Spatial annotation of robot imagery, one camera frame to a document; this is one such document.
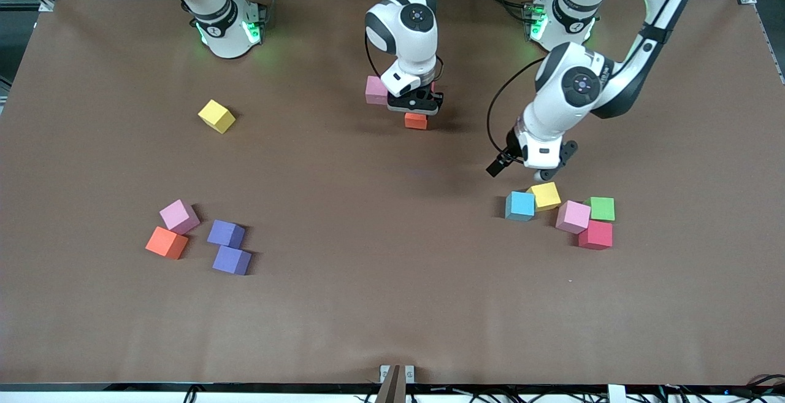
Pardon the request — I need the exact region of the blue foam cube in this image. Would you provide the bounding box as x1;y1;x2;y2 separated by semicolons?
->
505;191;537;222

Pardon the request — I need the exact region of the pink foam cube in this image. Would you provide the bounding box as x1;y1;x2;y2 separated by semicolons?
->
159;199;201;236
365;75;389;106
555;199;592;235

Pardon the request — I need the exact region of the purple foam cube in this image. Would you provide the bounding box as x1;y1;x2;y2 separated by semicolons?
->
207;220;246;249
212;245;253;276

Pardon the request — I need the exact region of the green foam cube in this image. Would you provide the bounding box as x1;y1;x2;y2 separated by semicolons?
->
583;196;616;222

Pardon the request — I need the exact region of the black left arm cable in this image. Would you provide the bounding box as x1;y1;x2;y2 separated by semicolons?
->
488;58;546;164

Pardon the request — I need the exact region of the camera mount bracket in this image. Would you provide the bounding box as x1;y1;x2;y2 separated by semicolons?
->
375;364;416;403

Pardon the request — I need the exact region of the yellow foam cube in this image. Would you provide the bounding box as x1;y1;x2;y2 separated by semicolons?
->
526;182;562;212
197;99;237;134

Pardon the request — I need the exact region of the brown table cover sheet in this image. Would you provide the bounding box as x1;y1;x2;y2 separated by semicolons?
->
0;0;785;386

